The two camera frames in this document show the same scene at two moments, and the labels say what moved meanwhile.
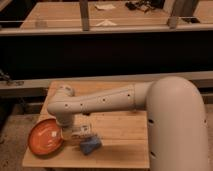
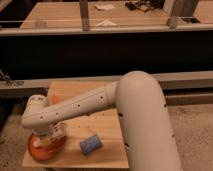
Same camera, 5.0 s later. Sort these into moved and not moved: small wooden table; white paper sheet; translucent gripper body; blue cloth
Moved: translucent gripper body
Not moved: blue cloth; white paper sheet; small wooden table
